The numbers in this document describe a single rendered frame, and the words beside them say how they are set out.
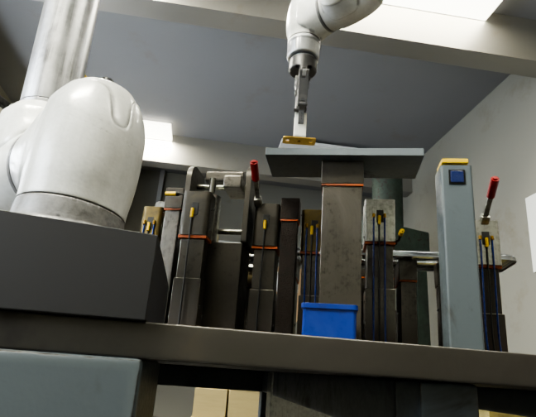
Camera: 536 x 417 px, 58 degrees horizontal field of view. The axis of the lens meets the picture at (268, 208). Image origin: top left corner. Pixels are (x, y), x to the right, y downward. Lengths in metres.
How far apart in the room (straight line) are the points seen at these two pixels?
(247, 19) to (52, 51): 2.86
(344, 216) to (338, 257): 0.10
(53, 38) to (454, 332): 0.98
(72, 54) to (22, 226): 0.50
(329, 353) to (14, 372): 0.34
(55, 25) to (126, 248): 0.59
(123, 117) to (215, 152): 5.60
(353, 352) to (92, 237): 0.33
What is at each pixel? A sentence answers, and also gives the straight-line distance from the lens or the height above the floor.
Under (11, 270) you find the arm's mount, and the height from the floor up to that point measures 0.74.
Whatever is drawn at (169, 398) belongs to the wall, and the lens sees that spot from 7.11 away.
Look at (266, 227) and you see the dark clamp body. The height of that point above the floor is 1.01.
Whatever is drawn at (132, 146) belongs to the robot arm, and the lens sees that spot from 0.75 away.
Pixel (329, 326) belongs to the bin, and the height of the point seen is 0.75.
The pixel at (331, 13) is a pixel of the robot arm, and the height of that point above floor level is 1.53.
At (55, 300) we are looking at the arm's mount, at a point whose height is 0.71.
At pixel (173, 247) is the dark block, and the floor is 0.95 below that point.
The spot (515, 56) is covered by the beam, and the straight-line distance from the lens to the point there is 4.35.
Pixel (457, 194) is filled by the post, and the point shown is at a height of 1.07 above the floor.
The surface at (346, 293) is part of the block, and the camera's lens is 1.08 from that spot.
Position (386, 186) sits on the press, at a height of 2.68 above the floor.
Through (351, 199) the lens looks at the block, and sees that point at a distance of 1.14.
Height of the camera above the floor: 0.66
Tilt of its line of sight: 19 degrees up
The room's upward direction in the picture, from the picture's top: 4 degrees clockwise
